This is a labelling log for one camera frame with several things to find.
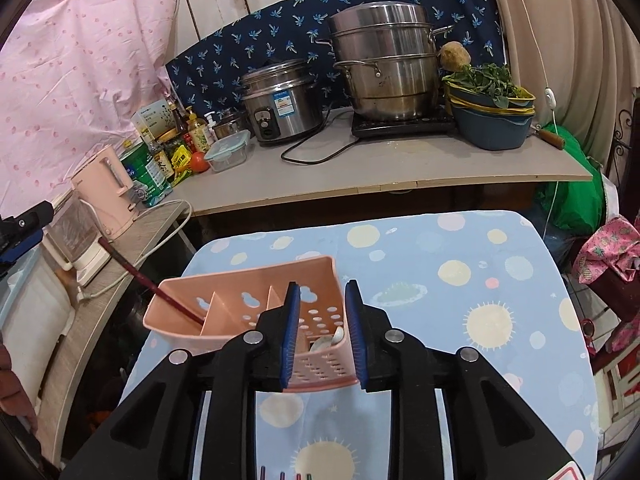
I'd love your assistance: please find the dark red chopstick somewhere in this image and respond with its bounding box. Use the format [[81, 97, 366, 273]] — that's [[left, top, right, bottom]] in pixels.
[[98, 236, 204, 326]]

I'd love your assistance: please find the person left hand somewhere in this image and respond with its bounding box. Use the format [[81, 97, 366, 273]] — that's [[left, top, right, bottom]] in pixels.
[[0, 344, 38, 434]]

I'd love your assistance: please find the white blender jug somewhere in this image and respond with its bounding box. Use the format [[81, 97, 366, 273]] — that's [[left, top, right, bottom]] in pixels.
[[42, 190, 111, 287]]

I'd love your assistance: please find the white dish drainer box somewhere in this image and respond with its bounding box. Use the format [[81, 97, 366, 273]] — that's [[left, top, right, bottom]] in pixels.
[[1, 247, 74, 402]]

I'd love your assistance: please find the pink electric kettle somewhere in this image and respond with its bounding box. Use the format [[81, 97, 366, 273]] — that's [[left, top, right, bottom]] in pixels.
[[70, 145, 138, 240]]

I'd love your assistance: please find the pink perforated utensil basket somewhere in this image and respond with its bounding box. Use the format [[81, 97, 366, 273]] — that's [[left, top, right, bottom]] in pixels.
[[143, 256, 357, 392]]

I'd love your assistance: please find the green tin can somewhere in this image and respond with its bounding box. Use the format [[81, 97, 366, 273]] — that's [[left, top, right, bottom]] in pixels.
[[119, 140, 172, 208]]

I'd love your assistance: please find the pink dotted curtain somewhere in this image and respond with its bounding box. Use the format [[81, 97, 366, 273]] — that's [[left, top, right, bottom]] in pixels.
[[1, 0, 178, 217]]

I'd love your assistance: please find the yellow snack packet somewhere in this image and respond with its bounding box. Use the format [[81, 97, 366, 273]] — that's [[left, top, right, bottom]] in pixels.
[[170, 145, 193, 186]]

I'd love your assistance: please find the white carton box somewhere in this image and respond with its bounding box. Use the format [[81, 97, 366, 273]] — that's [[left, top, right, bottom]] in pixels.
[[131, 99, 176, 143]]

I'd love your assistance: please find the clear food container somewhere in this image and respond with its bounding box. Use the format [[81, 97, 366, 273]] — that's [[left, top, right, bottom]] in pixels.
[[205, 130, 250, 174]]

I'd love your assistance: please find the black induction cooker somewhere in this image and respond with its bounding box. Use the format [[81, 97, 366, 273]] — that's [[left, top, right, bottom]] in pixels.
[[352, 108, 457, 141]]

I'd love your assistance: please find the red tomato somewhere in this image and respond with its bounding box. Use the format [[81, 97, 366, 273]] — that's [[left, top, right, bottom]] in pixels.
[[189, 152, 209, 174]]

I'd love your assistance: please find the steel rice cooker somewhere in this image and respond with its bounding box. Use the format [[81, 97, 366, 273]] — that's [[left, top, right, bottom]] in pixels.
[[241, 58, 323, 145]]

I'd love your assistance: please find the small steel lidded pot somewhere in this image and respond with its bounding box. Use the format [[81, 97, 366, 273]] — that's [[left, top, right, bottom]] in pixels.
[[214, 108, 250, 140]]

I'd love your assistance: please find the yellow oil bottle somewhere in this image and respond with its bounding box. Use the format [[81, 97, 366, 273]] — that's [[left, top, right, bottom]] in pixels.
[[186, 106, 214, 154]]

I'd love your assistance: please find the blue basin with greens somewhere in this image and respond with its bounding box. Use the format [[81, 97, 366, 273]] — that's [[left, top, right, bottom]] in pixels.
[[442, 63, 536, 151]]

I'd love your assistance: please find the large steel steamer pot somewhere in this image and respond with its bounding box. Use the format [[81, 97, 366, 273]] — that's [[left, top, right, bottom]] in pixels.
[[325, 1, 454, 122]]

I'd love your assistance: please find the navy floral cloth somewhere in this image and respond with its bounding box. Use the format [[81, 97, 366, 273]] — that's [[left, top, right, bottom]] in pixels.
[[166, 0, 506, 116]]

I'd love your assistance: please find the beige hanging curtain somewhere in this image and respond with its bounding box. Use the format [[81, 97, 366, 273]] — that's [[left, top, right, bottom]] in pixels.
[[497, 0, 639, 162]]

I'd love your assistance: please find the white power cable plug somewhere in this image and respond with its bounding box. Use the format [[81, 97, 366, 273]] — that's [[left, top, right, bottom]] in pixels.
[[76, 200, 195, 304]]

